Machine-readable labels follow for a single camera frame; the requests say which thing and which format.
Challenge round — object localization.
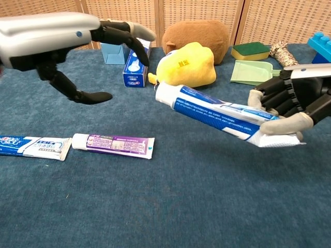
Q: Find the yellow plush toy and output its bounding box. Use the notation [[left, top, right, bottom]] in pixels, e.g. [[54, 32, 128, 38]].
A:
[[147, 42, 217, 90]]

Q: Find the blue toy building block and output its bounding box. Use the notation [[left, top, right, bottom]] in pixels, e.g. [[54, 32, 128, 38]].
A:
[[307, 31, 331, 65]]

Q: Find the blue toothpaste box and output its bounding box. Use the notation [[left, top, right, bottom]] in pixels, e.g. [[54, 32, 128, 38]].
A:
[[122, 38, 152, 88]]

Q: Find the light blue small carton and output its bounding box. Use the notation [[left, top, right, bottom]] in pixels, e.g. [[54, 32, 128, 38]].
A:
[[100, 42, 128, 65]]

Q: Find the woven folding screen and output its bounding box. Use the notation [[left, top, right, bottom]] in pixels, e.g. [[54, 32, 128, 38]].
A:
[[0, 0, 331, 52]]

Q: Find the brown plush toy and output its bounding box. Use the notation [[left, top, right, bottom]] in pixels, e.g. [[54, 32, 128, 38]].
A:
[[162, 19, 230, 65]]

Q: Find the beige rope bundle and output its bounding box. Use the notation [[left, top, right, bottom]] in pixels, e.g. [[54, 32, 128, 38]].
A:
[[269, 42, 300, 68]]

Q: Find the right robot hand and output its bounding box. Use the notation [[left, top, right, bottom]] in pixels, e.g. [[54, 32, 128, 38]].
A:
[[247, 64, 331, 142]]

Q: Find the blue white toothpaste tube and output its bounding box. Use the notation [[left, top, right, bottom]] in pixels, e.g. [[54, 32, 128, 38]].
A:
[[155, 81, 307, 148]]

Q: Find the purple white toothpaste tube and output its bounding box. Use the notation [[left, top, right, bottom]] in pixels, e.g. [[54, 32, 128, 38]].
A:
[[71, 133, 155, 160]]

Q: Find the blue toothpaste tube with seven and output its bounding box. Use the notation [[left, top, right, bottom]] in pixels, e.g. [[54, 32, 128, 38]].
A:
[[0, 135, 72, 161]]

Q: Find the yellow green sponge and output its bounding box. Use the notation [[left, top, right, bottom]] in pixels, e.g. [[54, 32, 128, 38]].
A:
[[231, 41, 271, 61]]

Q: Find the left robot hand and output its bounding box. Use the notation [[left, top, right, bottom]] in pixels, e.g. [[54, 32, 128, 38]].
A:
[[0, 12, 157, 105]]

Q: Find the green dustpan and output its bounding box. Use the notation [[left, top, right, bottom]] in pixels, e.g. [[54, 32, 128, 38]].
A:
[[230, 59, 282, 86]]

